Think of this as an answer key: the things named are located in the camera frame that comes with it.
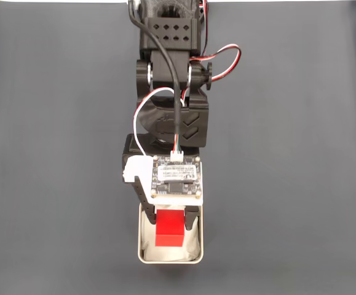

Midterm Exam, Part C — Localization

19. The red cube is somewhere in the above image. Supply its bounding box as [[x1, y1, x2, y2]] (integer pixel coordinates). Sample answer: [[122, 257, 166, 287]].
[[154, 209, 186, 248]]

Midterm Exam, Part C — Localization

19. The white cloth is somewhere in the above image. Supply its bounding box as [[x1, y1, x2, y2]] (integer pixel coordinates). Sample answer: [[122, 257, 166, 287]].
[[141, 204, 201, 262]]

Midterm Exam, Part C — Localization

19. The camera board on white mount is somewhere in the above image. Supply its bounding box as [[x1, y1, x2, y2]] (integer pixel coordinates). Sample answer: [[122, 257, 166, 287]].
[[123, 154, 204, 206]]

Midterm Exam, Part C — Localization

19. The grey table mat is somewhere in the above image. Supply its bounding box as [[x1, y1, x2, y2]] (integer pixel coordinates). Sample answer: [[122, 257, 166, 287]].
[[0, 1, 356, 295]]

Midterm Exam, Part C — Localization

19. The red white looped servo wire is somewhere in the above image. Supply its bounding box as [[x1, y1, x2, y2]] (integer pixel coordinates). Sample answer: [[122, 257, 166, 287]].
[[189, 0, 243, 84]]

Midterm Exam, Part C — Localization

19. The black camera cable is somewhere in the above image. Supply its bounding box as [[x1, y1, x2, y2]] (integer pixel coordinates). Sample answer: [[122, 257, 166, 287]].
[[127, 0, 185, 152]]

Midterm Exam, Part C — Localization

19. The square metal box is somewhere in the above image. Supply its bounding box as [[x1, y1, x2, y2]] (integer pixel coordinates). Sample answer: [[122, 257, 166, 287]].
[[137, 201, 204, 265]]

